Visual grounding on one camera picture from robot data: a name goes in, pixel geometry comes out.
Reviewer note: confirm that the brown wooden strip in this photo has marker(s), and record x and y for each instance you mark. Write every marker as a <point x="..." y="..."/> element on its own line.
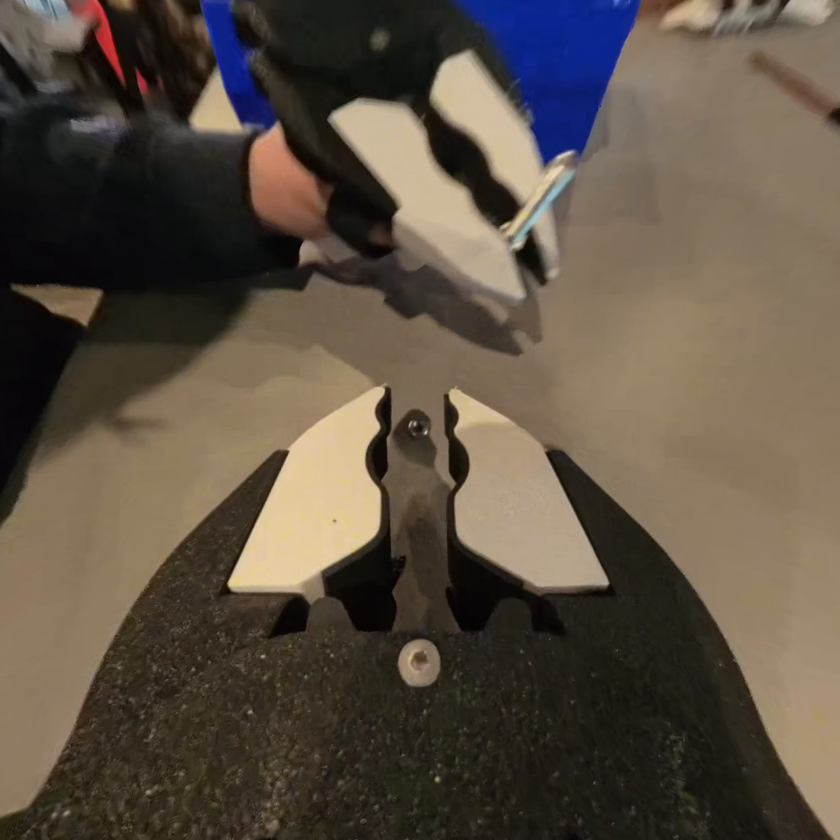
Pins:
<point x="797" y="85"/>

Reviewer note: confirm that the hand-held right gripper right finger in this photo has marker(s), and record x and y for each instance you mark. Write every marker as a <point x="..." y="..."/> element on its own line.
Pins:
<point x="518" y="505"/>

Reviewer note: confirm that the silver bolt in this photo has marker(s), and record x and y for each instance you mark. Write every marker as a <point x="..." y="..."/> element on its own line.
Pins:
<point x="541" y="197"/>

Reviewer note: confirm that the large blue plastic bin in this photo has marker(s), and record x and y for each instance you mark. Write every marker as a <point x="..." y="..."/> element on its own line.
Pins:
<point x="564" y="65"/>

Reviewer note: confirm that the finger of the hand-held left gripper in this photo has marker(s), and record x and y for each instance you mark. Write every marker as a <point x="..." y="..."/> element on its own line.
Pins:
<point x="479" y="98"/>
<point x="426" y="210"/>

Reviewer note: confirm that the brown furry item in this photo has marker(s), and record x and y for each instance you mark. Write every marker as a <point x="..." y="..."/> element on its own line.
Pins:
<point x="177" y="46"/>

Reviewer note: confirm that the person's left hand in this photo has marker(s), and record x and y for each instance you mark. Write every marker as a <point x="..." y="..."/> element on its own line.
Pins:
<point x="289" y="190"/>

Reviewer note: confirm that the white items on table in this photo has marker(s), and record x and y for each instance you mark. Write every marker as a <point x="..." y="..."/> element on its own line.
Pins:
<point x="741" y="13"/>

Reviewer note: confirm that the red plaid cloth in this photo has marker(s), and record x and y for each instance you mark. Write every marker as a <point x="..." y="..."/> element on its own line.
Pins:
<point x="115" y="46"/>

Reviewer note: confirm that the person's dark clothing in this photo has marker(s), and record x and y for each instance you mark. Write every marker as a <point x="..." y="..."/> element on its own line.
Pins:
<point x="33" y="394"/>

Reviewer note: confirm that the small metal nut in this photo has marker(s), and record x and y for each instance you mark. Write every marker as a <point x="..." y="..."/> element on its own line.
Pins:
<point x="418" y="428"/>

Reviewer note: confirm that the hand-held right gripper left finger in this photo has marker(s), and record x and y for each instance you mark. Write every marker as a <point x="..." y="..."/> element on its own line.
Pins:
<point x="315" y="499"/>

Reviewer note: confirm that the person's left forearm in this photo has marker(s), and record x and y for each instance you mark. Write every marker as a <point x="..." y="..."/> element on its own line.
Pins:
<point x="131" y="203"/>

